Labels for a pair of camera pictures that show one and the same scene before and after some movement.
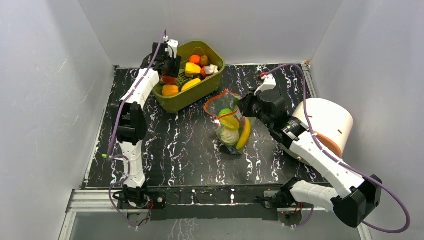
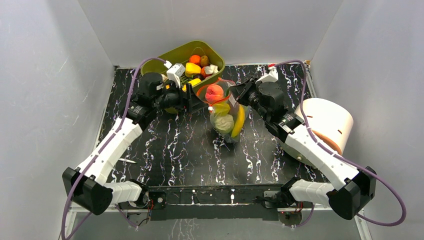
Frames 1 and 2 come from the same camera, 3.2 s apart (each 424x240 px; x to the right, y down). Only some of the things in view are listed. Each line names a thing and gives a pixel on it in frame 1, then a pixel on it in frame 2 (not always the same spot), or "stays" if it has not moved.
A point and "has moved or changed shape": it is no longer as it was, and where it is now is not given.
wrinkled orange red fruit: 203,72 stays
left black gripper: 175,63 → 194,104
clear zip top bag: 233,128 has moved or changed shape
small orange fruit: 169,79 has moved or changed shape
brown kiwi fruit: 204,61 stays
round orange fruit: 195,59 stays
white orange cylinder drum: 332,123 stays
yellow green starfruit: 229,122 → 221,109
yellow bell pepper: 192,68 stays
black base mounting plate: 237,202 stays
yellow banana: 246,135 → 241,121
